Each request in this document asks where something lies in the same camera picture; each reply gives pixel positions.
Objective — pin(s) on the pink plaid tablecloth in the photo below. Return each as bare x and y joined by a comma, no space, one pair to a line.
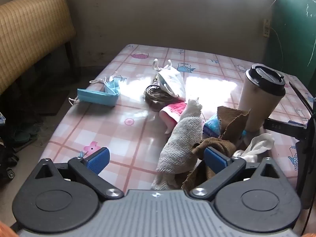
116,126

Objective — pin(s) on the tan woven sofa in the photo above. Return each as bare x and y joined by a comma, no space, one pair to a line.
29,32

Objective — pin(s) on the flat blue face mask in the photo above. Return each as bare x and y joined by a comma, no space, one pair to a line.
97,98

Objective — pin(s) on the dark slipper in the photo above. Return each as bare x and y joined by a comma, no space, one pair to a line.
26,135

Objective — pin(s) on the brown woven cloth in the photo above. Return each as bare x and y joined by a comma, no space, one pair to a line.
232,122

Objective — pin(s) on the pink cloth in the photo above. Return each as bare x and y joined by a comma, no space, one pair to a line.
172,111

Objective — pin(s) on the white terry towel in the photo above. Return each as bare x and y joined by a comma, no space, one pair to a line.
180,143

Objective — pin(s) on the wall socket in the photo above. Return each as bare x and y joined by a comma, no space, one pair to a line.
266,27

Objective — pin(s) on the dark thin rod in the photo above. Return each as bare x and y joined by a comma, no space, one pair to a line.
300,95

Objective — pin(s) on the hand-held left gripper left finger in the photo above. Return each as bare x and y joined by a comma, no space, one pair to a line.
98,159

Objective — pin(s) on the black wheeled object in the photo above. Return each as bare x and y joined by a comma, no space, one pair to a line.
7,160

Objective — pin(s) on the white sock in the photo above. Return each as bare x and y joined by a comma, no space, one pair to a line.
259,144

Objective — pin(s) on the blue tissue packet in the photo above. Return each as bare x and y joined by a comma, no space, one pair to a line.
212,126

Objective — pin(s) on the white face mask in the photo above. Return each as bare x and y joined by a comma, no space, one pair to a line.
170,81

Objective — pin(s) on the white cup with black lid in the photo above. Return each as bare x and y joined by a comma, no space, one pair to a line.
258,103

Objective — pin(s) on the crumpled blue face mask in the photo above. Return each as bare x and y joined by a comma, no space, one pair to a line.
112,86

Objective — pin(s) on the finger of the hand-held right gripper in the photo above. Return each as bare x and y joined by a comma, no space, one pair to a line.
284,127

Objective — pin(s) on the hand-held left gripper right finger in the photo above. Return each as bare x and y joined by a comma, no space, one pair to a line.
214,160

